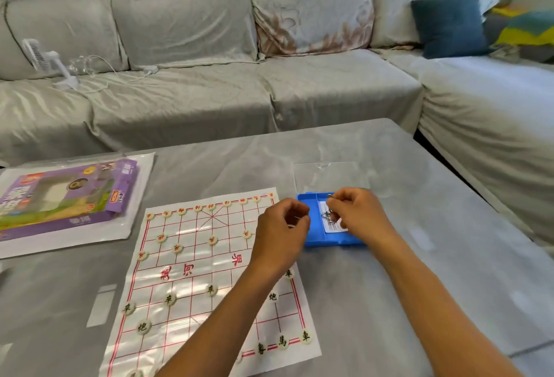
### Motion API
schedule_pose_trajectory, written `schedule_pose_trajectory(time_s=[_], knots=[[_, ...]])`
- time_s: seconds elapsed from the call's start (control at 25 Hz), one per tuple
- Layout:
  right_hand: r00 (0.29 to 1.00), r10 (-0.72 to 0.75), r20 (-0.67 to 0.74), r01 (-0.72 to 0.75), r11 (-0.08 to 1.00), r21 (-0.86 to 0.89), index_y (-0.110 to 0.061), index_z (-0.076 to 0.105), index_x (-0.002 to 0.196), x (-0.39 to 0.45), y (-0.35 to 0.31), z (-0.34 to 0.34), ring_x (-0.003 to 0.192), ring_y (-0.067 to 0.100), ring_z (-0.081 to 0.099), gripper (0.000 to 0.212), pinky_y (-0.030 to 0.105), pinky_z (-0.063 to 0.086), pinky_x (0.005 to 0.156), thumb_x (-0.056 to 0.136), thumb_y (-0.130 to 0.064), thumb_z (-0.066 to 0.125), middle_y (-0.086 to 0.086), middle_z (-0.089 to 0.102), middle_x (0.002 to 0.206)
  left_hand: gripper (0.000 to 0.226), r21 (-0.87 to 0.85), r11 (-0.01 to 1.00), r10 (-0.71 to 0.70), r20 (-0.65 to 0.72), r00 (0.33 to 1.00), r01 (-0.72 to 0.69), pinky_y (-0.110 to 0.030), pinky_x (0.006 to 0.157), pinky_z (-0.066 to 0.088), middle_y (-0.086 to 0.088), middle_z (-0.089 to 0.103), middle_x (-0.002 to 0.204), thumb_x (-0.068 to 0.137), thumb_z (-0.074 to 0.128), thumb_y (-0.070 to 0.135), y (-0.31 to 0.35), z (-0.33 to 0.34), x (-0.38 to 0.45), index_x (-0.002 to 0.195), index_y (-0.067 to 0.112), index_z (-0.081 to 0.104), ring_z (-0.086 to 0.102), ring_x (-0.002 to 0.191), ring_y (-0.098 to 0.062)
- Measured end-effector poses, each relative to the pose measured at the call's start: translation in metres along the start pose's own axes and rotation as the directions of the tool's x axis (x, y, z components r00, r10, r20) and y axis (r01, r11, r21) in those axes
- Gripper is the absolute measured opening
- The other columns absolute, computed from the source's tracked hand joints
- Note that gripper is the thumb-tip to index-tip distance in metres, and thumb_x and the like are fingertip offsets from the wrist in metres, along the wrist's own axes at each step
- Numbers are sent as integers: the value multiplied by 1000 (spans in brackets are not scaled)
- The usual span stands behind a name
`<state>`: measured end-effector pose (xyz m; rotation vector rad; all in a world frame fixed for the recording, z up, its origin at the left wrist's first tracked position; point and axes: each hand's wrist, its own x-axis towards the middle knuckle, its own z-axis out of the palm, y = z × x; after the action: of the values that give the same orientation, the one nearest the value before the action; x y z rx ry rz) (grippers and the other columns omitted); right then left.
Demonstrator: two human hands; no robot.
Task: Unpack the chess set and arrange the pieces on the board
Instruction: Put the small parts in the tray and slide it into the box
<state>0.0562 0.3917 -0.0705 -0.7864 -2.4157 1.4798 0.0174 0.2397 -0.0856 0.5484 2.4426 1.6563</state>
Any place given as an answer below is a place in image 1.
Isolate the person's right hand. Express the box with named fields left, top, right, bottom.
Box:
left=325, top=187, right=393, bottom=246

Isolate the person's left hand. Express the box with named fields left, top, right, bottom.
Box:
left=250, top=198, right=311, bottom=277

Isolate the metal wire ring puzzle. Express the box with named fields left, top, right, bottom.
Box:
left=321, top=194, right=342, bottom=222

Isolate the person's right forearm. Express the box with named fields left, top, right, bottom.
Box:
left=363, top=227, right=526, bottom=377

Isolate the person's left forearm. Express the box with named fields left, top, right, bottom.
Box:
left=155, top=260, right=299, bottom=377

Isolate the white paper card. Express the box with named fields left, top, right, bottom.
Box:
left=319, top=200, right=349, bottom=234

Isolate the blue plastic tray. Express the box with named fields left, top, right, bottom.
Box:
left=296, top=192, right=367, bottom=248

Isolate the clear plastic lid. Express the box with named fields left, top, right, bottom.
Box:
left=293, top=161, right=371, bottom=195

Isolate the white paper chess board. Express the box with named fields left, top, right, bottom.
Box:
left=99, top=187, right=323, bottom=377

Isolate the grey covered corner sofa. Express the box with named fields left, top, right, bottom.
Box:
left=0, top=0, right=554, bottom=257

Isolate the group of red-marked chess pieces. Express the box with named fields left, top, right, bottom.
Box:
left=137, top=191, right=278, bottom=262

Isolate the group of black-marked chess pieces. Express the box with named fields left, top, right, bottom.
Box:
left=121, top=268, right=313, bottom=377

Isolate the floral patterned pillow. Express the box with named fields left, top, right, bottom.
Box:
left=251, top=0, right=375, bottom=58

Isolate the grey sofa back cushion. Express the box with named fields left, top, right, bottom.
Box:
left=111, top=0, right=260, bottom=71
left=370, top=0, right=501, bottom=50
left=0, top=0, right=129, bottom=82

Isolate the dark blue throw pillow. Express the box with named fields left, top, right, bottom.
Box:
left=410, top=0, right=490, bottom=60

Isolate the clear plastic bag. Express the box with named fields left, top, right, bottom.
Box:
left=0, top=153, right=156, bottom=260

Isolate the purple cardboard game box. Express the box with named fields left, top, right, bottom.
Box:
left=0, top=159, right=139, bottom=243

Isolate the yellow and teal blanket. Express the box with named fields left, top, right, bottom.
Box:
left=491, top=6, right=554, bottom=64

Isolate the small white desk fan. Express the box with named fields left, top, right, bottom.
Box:
left=21, top=38, right=81, bottom=91

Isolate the white charging cable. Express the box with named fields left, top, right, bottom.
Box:
left=68, top=55, right=159, bottom=93

